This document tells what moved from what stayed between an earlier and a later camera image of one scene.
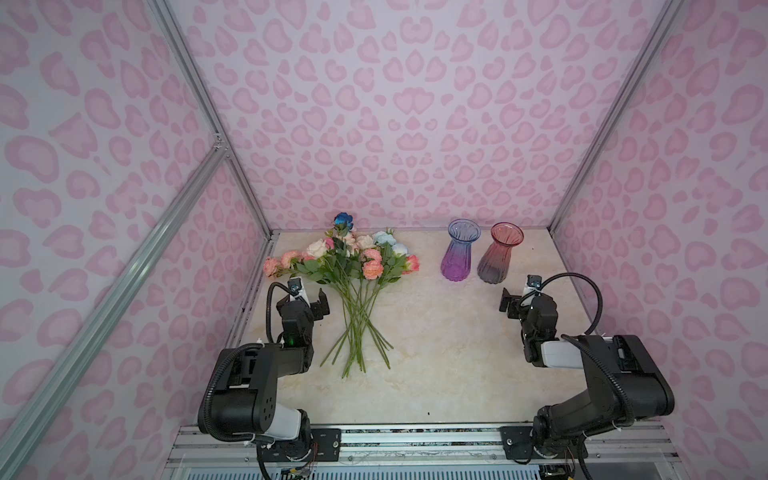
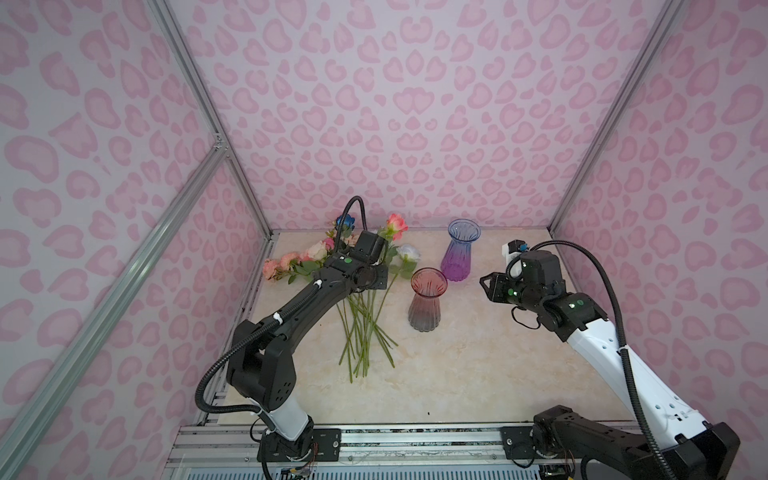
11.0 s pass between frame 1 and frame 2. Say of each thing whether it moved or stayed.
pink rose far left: stayed
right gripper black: moved
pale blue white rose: moved
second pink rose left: stayed
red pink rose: moved
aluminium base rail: stayed
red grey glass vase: moved
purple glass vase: stayed
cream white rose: stayed
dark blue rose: stayed
